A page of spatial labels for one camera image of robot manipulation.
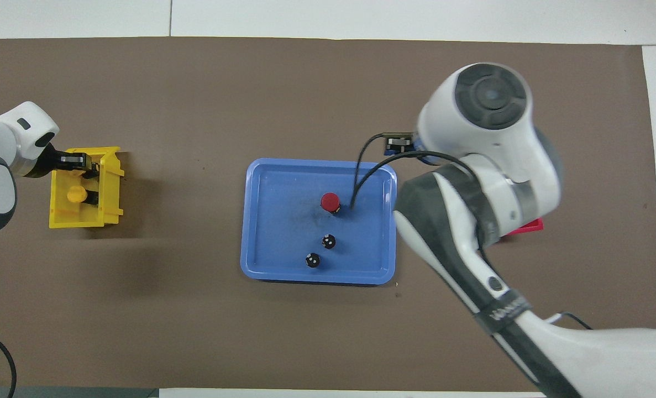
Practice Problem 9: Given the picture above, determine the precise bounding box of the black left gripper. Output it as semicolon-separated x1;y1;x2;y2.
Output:
39;145;92;179

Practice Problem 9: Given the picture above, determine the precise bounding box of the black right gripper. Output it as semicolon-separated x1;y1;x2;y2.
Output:
383;132;418;157

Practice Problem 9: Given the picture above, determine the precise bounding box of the yellow push button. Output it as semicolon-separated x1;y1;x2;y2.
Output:
66;186;101;206

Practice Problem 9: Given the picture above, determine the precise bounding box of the red push button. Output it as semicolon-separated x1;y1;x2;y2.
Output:
320;192;343;217

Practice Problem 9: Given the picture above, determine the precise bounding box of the blue plastic tray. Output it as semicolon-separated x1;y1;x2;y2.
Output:
240;158;399;286

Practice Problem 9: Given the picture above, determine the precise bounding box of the yellow plastic bin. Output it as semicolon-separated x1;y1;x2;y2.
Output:
49;146;125;229

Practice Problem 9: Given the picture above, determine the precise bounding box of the red plastic bin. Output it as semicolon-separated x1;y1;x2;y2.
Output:
503;218;544;238

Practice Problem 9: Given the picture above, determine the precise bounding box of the brown paper table mat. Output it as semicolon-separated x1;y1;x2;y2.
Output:
0;37;656;391

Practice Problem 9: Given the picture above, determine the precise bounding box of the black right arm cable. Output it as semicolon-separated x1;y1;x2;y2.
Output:
351;134;475;211

